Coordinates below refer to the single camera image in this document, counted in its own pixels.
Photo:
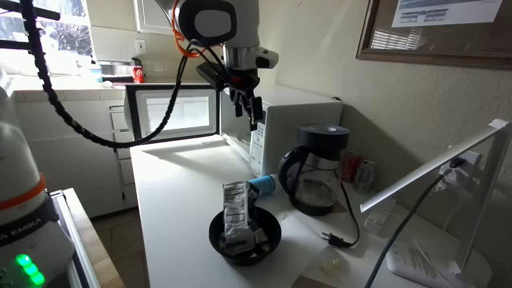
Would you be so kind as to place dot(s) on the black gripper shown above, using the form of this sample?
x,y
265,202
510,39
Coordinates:
x,y
241,81

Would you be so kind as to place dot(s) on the blue label plastic bottle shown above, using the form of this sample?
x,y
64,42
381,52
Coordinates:
x,y
264,185

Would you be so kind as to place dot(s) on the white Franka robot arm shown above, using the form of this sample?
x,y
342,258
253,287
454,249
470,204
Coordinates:
x,y
21,181

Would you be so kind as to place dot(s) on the black glass electric kettle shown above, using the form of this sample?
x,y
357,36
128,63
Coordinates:
x,y
313,170

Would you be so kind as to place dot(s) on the white printed snack packet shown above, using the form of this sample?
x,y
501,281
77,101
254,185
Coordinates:
x,y
235,213

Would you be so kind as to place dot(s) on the red fire extinguisher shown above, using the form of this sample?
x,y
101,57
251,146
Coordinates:
x,y
137,73

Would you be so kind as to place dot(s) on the black bowl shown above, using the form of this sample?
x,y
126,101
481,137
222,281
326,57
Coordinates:
x,y
269,234

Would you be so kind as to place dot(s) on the white base cabinet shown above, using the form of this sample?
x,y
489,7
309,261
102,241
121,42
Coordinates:
x,y
69,145

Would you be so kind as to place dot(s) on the brown framed building picture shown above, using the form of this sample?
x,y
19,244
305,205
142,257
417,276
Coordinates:
x,y
441,45

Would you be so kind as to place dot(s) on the white desk lamp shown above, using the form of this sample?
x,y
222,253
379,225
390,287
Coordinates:
x,y
480,213

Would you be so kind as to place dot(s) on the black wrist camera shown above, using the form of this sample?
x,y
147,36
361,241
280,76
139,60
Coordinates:
x,y
213,76

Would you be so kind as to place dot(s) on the white wall outlet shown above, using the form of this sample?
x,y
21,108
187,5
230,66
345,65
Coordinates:
x,y
139,47

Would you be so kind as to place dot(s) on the metal robot cart frame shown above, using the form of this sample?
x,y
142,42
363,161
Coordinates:
x,y
85,241

